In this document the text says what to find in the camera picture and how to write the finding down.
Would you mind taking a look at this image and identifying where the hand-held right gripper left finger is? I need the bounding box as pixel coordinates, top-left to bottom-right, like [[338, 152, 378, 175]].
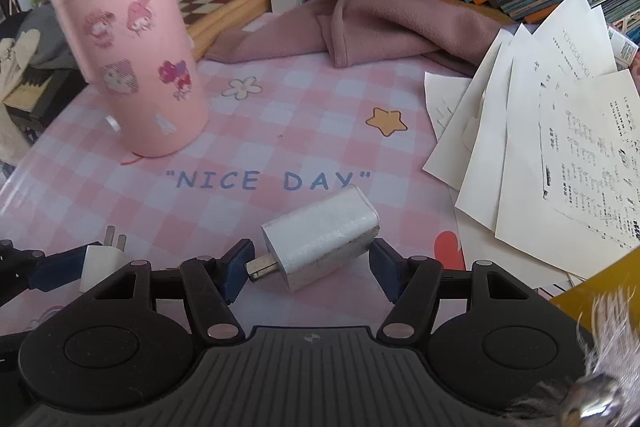
[[80, 238, 257, 342]]

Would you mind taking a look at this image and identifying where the pink checkered desktop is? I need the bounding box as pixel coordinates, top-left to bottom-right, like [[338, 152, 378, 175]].
[[0, 12, 640, 338]]

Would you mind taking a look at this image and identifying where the pile of printed paper sheets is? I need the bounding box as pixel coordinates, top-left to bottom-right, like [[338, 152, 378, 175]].
[[422, 0, 640, 293]]

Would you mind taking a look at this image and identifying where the grey cloth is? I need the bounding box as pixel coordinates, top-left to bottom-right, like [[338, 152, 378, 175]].
[[0, 4, 66, 70]]

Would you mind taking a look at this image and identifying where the beige cloth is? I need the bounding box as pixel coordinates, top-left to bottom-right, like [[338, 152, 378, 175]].
[[0, 107, 31, 163]]

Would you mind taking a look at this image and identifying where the small white printed box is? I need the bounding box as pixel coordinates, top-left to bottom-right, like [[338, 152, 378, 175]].
[[607, 24, 640, 70]]

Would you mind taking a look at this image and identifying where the small white plug adapter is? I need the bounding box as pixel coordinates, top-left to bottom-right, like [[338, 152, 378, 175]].
[[80, 225, 132, 293]]

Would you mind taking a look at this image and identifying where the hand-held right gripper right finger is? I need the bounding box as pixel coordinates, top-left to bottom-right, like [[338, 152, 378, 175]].
[[368, 237, 549, 342]]

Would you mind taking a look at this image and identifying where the wooden chessboard box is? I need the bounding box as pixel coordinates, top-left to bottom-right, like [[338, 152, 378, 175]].
[[177, 0, 271, 58]]

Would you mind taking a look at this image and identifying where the large white charger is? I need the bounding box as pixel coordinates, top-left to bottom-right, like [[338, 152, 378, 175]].
[[246, 184, 381, 293]]

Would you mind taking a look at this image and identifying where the pink cartoon cup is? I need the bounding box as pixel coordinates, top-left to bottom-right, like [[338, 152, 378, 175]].
[[50, 0, 211, 157]]

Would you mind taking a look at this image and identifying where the yellow cardboard box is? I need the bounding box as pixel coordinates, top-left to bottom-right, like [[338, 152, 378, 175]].
[[550, 249, 640, 343]]

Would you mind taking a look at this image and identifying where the pink cloth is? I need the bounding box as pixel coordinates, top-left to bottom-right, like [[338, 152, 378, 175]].
[[205, 0, 516, 75]]

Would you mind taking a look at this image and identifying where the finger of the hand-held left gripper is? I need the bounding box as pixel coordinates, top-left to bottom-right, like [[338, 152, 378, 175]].
[[0, 239, 103, 308]]

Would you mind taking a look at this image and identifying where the fluffy trim with silver bell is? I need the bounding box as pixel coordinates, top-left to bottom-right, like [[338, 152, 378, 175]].
[[510, 287, 640, 427]]

